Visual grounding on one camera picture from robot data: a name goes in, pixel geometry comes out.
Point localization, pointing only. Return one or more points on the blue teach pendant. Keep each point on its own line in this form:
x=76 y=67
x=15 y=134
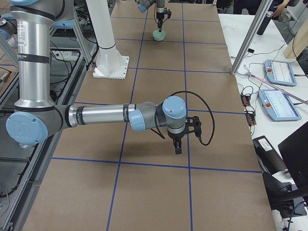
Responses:
x=279 y=72
x=278 y=106

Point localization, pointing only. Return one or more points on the aluminium frame post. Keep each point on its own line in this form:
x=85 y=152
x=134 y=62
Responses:
x=255 y=25

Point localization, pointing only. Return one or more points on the black electronics board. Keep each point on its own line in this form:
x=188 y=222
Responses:
x=249 y=110

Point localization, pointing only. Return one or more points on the brown paper table cover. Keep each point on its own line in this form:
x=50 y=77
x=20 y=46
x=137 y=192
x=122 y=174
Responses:
x=107 y=177

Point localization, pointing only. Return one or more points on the mint green bowl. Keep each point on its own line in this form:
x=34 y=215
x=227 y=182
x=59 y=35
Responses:
x=159 y=35

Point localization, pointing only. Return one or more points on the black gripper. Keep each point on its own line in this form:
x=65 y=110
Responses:
x=175 y=136
x=159 y=15

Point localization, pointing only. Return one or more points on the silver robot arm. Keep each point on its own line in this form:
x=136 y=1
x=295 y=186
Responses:
x=37 y=117
x=144 y=5

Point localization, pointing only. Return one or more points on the black computer monitor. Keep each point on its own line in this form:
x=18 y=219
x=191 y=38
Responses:
x=294 y=151

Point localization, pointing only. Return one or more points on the far blue teach pendant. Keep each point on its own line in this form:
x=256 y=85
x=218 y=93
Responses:
x=279 y=72

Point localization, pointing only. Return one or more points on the black box with label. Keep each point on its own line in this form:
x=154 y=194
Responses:
x=268 y=156

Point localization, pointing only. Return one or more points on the near blue teach pendant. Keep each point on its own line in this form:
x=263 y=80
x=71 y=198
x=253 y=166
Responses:
x=278 y=106

